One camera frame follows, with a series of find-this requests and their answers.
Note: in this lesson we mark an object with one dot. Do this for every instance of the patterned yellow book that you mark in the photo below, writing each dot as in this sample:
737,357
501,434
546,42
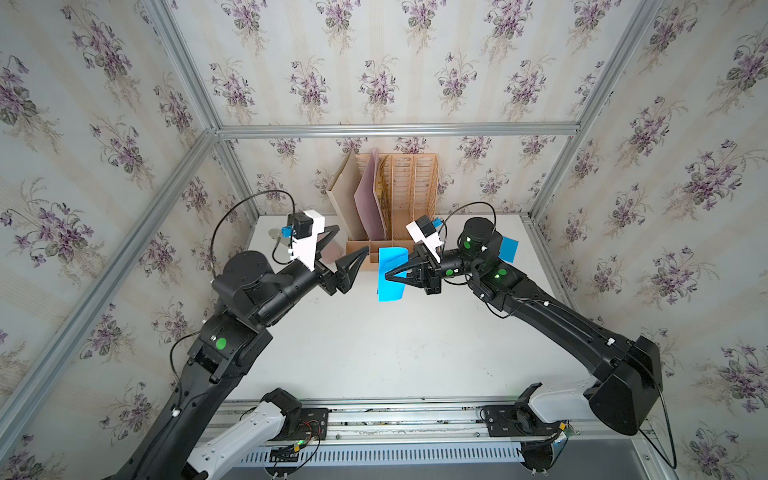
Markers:
382,179

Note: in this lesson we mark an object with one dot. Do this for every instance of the beige folder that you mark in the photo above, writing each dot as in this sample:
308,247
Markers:
341,196

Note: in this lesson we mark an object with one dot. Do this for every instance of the aluminium mounting rail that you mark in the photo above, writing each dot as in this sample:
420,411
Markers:
406,420

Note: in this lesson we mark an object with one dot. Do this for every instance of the pink pencil case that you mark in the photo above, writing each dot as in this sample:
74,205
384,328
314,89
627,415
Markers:
332,252

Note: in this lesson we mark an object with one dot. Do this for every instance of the pink folder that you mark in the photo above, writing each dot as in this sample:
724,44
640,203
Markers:
366,198

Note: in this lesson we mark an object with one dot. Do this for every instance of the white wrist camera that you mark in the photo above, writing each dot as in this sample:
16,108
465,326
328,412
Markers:
427,231
302,230

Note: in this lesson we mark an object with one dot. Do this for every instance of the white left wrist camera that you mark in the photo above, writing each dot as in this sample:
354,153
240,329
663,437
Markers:
302,230

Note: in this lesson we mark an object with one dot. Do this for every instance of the peach plastic file organizer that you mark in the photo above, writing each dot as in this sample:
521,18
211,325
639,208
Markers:
413,193

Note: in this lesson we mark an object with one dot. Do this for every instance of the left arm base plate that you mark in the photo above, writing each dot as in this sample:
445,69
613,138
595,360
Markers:
308,424

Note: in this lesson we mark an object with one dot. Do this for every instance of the blue square paper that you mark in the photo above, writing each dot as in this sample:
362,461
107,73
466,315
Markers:
508,250
390,259

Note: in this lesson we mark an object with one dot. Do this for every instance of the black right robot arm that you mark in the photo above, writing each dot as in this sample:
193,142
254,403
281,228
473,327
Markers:
626,375

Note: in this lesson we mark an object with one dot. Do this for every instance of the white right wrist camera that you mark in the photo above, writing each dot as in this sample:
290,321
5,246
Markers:
427,231

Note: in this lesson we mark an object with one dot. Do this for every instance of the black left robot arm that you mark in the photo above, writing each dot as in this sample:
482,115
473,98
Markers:
252,297

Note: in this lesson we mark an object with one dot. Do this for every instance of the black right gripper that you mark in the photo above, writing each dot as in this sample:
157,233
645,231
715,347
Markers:
424,271

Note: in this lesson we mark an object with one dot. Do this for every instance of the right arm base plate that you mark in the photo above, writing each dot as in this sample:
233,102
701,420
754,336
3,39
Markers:
506,421

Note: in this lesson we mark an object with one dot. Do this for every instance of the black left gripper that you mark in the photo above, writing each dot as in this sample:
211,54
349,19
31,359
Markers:
338,279

